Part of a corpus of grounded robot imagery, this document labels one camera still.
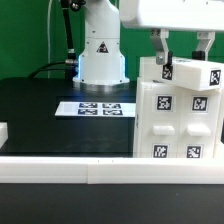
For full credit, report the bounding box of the white thin cable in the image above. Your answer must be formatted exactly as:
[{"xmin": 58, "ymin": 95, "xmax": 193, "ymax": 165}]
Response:
[{"xmin": 47, "ymin": 0, "xmax": 54, "ymax": 80}]

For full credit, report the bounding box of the white U-shaped obstacle fence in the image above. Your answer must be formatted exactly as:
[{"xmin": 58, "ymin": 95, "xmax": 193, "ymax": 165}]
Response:
[{"xmin": 0, "ymin": 121, "xmax": 224, "ymax": 185}]

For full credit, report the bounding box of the white cabinet door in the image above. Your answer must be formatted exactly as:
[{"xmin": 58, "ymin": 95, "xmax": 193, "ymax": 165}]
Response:
[
  {"xmin": 177, "ymin": 89, "xmax": 222, "ymax": 159},
  {"xmin": 142, "ymin": 83, "xmax": 183, "ymax": 158}
]

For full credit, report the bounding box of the white marker base plate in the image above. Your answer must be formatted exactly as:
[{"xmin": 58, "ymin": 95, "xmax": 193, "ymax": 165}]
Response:
[{"xmin": 55, "ymin": 102, "xmax": 135, "ymax": 117}]

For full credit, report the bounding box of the white cabinet top block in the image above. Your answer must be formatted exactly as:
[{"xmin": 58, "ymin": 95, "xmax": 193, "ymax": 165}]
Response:
[{"xmin": 139, "ymin": 57, "xmax": 224, "ymax": 91}]

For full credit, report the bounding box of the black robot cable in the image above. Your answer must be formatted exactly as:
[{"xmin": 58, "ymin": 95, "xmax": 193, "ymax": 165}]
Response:
[{"xmin": 27, "ymin": 0, "xmax": 80, "ymax": 80}]

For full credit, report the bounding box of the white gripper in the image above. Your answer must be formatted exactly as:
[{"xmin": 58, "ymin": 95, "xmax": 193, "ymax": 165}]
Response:
[{"xmin": 119, "ymin": 0, "xmax": 224, "ymax": 65}]

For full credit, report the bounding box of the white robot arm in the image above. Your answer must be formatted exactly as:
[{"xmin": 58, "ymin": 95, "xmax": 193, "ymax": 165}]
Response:
[{"xmin": 60, "ymin": 0, "xmax": 224, "ymax": 86}]

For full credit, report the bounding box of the white cabinet body box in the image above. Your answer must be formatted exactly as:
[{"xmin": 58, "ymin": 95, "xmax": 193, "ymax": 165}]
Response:
[{"xmin": 133, "ymin": 79, "xmax": 222, "ymax": 159}]

